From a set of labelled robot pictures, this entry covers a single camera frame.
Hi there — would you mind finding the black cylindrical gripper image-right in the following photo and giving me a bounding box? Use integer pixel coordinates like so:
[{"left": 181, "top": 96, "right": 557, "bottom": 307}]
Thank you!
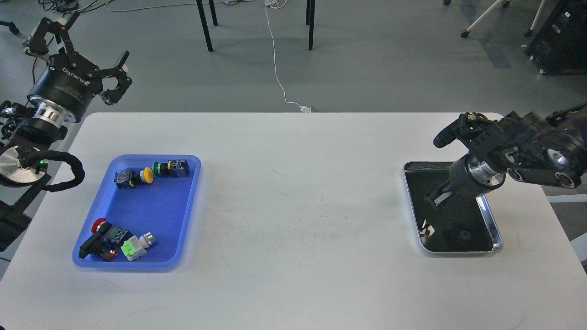
[{"left": 424, "top": 155, "right": 505, "bottom": 209}]

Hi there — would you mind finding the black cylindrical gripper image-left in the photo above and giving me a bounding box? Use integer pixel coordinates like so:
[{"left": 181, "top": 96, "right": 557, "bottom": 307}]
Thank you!
[{"left": 22, "top": 11, "right": 133, "bottom": 123}]

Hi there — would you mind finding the black gear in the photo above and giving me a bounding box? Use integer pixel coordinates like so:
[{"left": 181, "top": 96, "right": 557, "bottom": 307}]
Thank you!
[{"left": 457, "top": 231, "right": 471, "bottom": 244}]

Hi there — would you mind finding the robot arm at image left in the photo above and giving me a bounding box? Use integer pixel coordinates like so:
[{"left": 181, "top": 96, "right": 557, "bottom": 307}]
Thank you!
[{"left": 0, "top": 13, "right": 132, "bottom": 251}]

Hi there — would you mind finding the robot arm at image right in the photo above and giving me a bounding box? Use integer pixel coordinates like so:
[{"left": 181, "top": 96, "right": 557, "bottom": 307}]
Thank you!
[{"left": 426, "top": 103, "right": 587, "bottom": 208}]

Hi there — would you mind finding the silver metal tray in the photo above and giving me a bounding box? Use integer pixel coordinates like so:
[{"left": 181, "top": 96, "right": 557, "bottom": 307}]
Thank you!
[{"left": 403, "top": 161, "right": 504, "bottom": 256}]

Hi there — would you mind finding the blue plastic tray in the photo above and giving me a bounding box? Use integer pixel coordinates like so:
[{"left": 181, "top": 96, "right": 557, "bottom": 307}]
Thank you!
[{"left": 72, "top": 154, "right": 202, "bottom": 270}]

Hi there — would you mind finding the black table leg left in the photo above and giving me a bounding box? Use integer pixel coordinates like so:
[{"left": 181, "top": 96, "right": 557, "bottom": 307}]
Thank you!
[{"left": 196, "top": 0, "right": 218, "bottom": 52}]

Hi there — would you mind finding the black table leg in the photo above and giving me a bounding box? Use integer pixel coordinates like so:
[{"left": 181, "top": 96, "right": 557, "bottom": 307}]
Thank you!
[
  {"left": 196, "top": 0, "right": 218, "bottom": 52},
  {"left": 305, "top": 0, "right": 316, "bottom": 51}
]

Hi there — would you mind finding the black equipment cart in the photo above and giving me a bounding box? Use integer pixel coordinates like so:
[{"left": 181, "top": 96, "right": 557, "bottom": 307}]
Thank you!
[{"left": 525, "top": 0, "right": 587, "bottom": 75}]

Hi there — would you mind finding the white chair base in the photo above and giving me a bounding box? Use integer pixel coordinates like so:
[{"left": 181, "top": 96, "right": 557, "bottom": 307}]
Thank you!
[{"left": 443, "top": 0, "right": 546, "bottom": 39}]

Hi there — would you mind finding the black table leg right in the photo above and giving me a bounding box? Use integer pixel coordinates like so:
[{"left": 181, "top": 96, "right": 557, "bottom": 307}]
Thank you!
[{"left": 305, "top": 0, "right": 316, "bottom": 51}]

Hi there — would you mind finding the black cable on floor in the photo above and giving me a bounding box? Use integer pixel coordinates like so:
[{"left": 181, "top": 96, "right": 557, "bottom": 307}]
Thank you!
[{"left": 0, "top": 0, "right": 111, "bottom": 88}]

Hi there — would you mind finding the yellow push button switch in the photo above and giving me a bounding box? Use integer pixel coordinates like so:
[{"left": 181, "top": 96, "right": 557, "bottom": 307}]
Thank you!
[{"left": 113, "top": 167, "right": 155, "bottom": 188}]

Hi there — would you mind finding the green push button switch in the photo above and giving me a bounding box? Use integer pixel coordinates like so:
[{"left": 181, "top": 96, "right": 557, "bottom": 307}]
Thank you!
[{"left": 151, "top": 159, "right": 189, "bottom": 178}]

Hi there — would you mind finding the red push button switch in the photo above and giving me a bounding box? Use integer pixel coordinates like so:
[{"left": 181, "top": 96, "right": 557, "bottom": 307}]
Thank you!
[{"left": 90, "top": 217, "right": 133, "bottom": 247}]

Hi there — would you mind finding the black selector switch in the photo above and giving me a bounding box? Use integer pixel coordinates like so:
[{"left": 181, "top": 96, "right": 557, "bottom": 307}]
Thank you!
[{"left": 78, "top": 233, "right": 119, "bottom": 261}]

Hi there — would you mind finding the white green switch block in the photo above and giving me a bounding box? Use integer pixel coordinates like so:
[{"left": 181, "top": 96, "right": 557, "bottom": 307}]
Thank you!
[{"left": 120, "top": 232, "right": 157, "bottom": 262}]

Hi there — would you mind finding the white cable on floor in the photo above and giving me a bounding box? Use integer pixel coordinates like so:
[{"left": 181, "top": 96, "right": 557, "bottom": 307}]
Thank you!
[{"left": 264, "top": 0, "right": 312, "bottom": 113}]

